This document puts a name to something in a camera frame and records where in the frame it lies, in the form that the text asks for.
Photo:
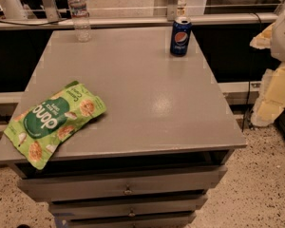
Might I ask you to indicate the yellow foam block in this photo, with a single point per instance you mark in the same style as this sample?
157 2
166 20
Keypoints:
271 98

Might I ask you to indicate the blue pepsi can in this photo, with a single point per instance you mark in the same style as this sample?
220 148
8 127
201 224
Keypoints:
180 36

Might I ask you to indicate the grey metal railing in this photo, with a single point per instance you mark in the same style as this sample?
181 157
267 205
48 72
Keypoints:
107 23

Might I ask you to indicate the top grey drawer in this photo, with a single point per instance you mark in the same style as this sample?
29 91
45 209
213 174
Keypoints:
123 184

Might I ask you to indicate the middle grey drawer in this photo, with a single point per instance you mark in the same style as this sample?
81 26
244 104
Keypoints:
130 207

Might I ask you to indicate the grey drawer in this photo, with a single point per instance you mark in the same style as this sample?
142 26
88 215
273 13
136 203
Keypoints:
123 184
178 219
130 207

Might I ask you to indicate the grey drawer cabinet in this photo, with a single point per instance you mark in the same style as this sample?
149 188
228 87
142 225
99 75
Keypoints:
161 111

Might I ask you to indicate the green snack chip bag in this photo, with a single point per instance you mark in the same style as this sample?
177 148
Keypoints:
38 132

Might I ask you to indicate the bottom grey drawer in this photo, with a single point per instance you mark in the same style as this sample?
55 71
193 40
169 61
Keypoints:
178 219

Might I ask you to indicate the clear plastic water bottle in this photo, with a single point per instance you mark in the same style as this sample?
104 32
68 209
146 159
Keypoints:
80 18

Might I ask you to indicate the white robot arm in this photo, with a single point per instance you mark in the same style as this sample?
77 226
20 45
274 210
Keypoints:
278 38

